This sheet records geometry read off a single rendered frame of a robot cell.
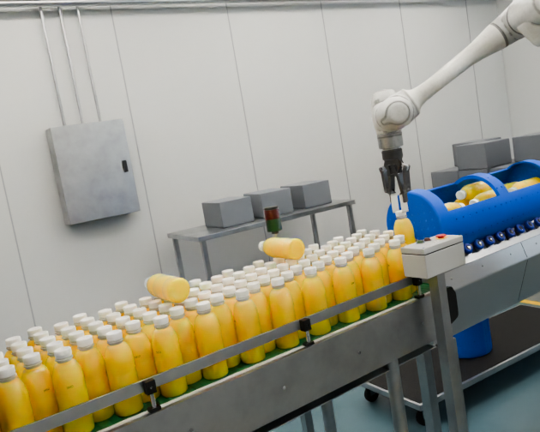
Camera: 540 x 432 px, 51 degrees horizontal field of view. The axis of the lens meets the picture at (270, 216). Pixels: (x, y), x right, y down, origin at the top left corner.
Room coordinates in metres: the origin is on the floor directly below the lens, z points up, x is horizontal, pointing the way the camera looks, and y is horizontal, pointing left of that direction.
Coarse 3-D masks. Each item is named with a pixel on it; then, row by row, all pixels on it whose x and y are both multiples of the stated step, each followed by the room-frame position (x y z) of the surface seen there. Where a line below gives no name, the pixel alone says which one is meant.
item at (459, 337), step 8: (488, 320) 3.13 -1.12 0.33; (472, 328) 3.06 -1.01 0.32; (480, 328) 3.07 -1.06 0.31; (488, 328) 3.11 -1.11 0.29; (456, 336) 3.09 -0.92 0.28; (464, 336) 3.07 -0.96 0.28; (472, 336) 3.06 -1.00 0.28; (480, 336) 3.07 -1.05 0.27; (488, 336) 3.10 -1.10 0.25; (464, 344) 3.07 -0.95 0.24; (472, 344) 3.06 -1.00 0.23; (480, 344) 3.07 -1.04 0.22; (488, 344) 3.10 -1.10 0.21; (464, 352) 3.08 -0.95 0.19; (472, 352) 3.07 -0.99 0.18; (480, 352) 3.07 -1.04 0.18; (488, 352) 3.09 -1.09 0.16
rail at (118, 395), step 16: (384, 288) 1.85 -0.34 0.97; (400, 288) 1.89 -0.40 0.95; (336, 304) 1.74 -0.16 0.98; (352, 304) 1.77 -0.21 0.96; (320, 320) 1.69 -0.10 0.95; (256, 336) 1.56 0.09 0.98; (272, 336) 1.59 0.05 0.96; (224, 352) 1.50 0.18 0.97; (240, 352) 1.53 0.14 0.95; (176, 368) 1.42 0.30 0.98; (192, 368) 1.44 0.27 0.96; (160, 384) 1.39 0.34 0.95; (96, 400) 1.30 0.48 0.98; (112, 400) 1.32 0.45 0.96; (48, 416) 1.25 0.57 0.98; (64, 416) 1.26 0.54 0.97; (80, 416) 1.28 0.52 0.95
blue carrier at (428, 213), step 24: (528, 168) 2.73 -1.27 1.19; (408, 192) 2.25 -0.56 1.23; (432, 192) 2.47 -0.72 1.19; (456, 192) 2.60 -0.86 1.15; (504, 192) 2.38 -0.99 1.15; (528, 192) 2.47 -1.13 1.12; (408, 216) 2.26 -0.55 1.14; (432, 216) 2.16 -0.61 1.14; (456, 216) 2.18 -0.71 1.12; (480, 216) 2.26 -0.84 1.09; (504, 216) 2.36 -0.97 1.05; (528, 216) 2.50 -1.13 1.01
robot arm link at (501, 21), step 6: (504, 12) 2.01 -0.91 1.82; (498, 18) 2.04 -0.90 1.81; (504, 18) 2.00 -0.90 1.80; (498, 24) 2.02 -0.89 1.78; (504, 24) 2.01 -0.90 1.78; (504, 30) 2.01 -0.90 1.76; (510, 30) 1.99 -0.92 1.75; (510, 36) 2.01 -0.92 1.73; (516, 36) 2.00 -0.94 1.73; (522, 36) 1.99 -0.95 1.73; (510, 42) 2.03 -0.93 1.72
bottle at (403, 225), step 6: (402, 216) 2.07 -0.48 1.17; (396, 222) 2.08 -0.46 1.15; (402, 222) 2.06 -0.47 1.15; (408, 222) 2.06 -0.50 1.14; (396, 228) 2.07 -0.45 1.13; (402, 228) 2.05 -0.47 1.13; (408, 228) 2.05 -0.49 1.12; (396, 234) 2.07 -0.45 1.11; (402, 234) 2.05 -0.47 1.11; (408, 234) 2.05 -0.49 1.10; (414, 234) 2.07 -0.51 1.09; (408, 240) 2.05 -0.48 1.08; (414, 240) 2.06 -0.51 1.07
